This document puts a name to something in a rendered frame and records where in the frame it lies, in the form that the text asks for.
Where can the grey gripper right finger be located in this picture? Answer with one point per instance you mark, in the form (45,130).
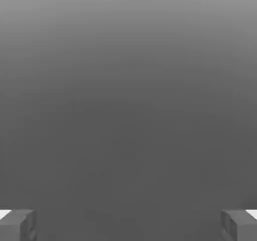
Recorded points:
(241,228)

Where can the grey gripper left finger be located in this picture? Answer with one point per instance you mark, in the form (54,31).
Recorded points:
(16,227)

